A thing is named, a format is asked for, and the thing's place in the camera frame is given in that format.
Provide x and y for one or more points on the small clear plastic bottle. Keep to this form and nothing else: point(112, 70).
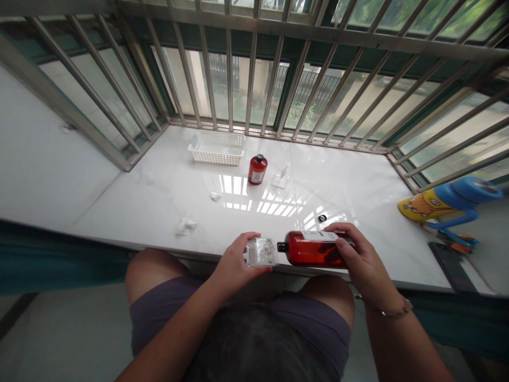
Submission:
point(262, 250)

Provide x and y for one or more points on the person's legs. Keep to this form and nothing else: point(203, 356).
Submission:
point(159, 306)

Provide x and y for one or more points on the large amber bottle without cap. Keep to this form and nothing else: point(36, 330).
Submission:
point(310, 250)

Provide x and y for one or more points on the white plastic basket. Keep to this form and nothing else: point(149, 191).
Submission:
point(216, 149)

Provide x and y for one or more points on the person's left hand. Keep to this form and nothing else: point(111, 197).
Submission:
point(232, 260)

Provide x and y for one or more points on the person's right hand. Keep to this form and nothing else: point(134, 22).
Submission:
point(368, 266)

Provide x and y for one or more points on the clear pump dispenser bottle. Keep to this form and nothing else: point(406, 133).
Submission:
point(281, 177)

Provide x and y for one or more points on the large white crumpled tissue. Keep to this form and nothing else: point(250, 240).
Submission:
point(186, 226)

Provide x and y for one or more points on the black phone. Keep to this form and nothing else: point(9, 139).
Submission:
point(451, 266)

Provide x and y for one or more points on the metal window grille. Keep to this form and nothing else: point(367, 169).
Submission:
point(278, 79)

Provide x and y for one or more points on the amber bottle with black cap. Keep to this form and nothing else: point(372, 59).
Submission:
point(257, 170)

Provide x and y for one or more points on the blue yellow cartoon water bottle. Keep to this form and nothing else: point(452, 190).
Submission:
point(433, 203)

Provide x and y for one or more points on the small white crumpled tissue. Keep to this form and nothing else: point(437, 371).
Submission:
point(215, 196)

